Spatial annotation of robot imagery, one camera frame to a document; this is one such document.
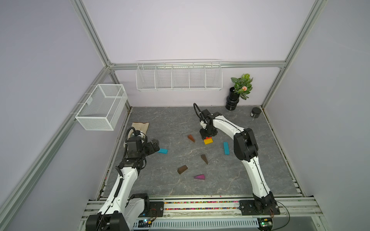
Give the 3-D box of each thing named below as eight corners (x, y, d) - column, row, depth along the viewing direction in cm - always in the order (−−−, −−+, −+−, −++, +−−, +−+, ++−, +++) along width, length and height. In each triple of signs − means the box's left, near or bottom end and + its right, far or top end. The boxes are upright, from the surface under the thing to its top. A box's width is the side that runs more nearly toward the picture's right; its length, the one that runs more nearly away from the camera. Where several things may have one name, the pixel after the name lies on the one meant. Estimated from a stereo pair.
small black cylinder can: (251, 118, 116) (253, 113, 112) (248, 112, 121) (251, 107, 116) (260, 118, 116) (262, 113, 112) (257, 112, 121) (260, 107, 116)
